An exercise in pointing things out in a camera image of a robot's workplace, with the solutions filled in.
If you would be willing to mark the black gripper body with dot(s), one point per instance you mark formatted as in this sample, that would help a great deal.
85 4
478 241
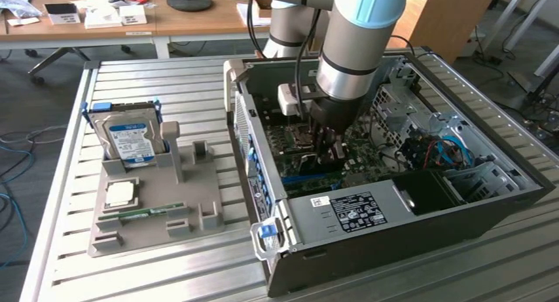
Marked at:
337 113

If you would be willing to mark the black graphics card green board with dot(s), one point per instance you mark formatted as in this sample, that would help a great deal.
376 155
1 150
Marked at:
326 169

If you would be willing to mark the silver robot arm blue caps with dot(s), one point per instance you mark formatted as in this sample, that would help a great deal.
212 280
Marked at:
350 53

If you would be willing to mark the metal CPU socket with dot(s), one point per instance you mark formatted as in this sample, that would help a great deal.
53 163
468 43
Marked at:
300 136

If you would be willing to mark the green motherboard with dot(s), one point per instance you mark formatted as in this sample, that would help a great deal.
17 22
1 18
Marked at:
368 164

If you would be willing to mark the silver chipset heatsink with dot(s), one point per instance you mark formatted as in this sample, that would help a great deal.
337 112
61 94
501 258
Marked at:
354 181

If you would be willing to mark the blue expansion slot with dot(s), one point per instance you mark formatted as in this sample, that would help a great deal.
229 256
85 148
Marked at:
302 179

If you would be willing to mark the silver perforated drive cage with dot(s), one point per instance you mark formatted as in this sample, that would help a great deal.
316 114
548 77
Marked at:
400 112

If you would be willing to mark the silver power supply unit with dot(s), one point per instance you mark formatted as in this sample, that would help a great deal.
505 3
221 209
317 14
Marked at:
314 217

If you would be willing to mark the black open PC case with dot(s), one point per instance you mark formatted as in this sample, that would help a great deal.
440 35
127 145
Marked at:
393 249

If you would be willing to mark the white paper stack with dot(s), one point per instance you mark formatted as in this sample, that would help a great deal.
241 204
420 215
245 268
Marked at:
245 17

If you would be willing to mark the silver disk bay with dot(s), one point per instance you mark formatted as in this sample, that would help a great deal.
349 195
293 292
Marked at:
485 184

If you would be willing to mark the wooden cabinet panel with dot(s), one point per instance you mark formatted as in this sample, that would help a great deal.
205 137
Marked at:
450 20

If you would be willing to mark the grey plastic parts rack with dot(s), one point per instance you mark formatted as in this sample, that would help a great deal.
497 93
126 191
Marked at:
158 190

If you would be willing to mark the hard disk in blue caddy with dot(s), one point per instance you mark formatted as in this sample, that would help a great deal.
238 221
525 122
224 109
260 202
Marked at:
129 138

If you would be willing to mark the wooden top office desk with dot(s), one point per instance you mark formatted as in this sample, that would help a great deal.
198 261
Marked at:
43 33
197 20

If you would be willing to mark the green loose RAM stick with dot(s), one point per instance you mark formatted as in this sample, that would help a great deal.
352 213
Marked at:
139 213

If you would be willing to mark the black round lamp base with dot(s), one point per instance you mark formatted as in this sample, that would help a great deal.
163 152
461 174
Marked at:
190 3

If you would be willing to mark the silver CPU chip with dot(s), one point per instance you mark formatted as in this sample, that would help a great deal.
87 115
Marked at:
119 193

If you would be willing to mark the white printed card box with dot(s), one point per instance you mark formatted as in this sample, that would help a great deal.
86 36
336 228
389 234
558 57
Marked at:
133 16

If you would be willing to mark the white stacked boxes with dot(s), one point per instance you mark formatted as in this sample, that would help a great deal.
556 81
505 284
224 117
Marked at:
103 18

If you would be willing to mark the white box black top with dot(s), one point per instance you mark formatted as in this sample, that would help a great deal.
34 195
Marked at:
62 13

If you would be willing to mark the white paper tag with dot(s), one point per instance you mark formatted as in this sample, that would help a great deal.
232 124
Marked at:
22 22

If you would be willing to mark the clear plastic bag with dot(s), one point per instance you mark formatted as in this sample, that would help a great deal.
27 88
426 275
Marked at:
18 7

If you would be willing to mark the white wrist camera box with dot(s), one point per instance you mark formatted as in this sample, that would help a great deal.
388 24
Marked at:
290 100

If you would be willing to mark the white desk frame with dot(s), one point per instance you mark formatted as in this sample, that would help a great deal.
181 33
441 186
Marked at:
549 61

